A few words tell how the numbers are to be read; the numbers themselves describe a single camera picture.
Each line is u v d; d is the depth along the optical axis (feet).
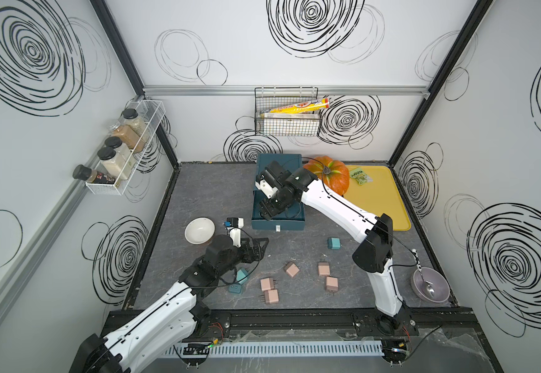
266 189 2.44
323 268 2.78
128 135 2.40
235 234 2.31
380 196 3.53
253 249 2.28
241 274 2.71
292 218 2.26
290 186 1.90
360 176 3.78
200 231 3.06
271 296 2.55
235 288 2.55
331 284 2.64
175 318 1.67
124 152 2.27
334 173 3.27
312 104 2.84
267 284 2.63
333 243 2.91
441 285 2.58
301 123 2.84
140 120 2.48
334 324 2.48
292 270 2.73
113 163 2.12
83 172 1.94
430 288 2.59
